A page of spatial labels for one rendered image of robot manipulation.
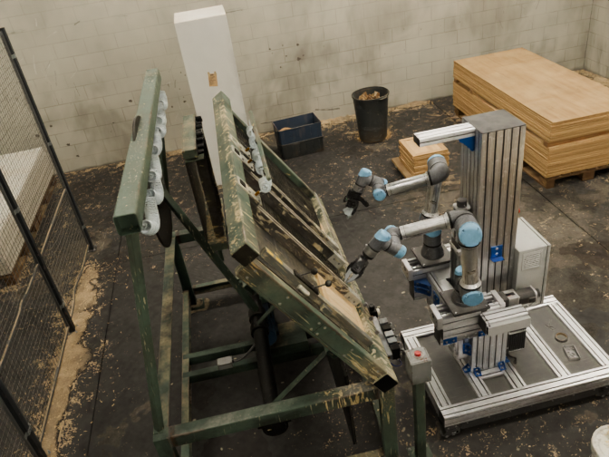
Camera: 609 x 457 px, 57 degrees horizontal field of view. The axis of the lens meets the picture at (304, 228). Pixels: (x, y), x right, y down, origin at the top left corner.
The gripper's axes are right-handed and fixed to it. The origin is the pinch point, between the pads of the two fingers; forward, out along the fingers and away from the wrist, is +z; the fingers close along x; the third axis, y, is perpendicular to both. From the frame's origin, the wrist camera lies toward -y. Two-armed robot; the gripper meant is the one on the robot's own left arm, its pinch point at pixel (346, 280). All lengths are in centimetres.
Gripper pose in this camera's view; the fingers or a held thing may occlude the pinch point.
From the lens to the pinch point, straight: 309.1
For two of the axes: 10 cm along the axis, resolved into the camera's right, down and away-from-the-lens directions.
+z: -5.3, 7.3, 4.3
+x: -7.7, -6.3, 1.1
